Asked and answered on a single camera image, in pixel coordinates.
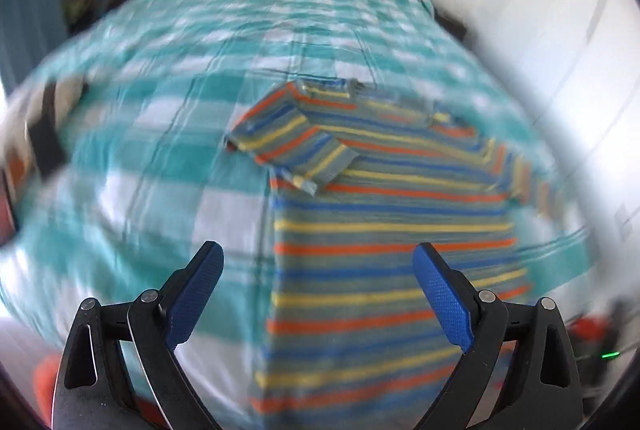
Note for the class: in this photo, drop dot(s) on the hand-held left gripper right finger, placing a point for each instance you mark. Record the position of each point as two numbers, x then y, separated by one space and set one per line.
445 300

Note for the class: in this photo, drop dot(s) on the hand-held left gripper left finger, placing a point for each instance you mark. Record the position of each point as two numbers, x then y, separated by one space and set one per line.
192 300

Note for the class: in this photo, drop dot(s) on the striped knit sweater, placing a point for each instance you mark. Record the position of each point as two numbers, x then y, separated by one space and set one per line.
375 235

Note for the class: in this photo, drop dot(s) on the teal checked bed sheet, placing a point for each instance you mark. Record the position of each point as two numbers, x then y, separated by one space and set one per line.
175 110

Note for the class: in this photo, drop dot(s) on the dark bedside object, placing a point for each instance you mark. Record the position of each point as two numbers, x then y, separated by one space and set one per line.
452 25

